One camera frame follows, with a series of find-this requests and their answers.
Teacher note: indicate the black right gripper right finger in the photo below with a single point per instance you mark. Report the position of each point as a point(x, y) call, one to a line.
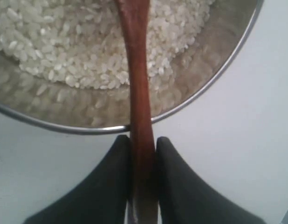
point(185, 198)

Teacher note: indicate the brown wooden spoon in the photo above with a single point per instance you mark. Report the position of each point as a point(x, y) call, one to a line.
point(143, 201)

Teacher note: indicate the steel bowl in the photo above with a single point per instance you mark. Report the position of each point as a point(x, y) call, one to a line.
point(60, 108)

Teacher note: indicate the white rice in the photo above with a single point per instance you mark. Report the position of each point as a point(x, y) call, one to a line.
point(80, 42)

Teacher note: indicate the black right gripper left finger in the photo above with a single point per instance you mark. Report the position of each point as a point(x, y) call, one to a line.
point(100, 198)

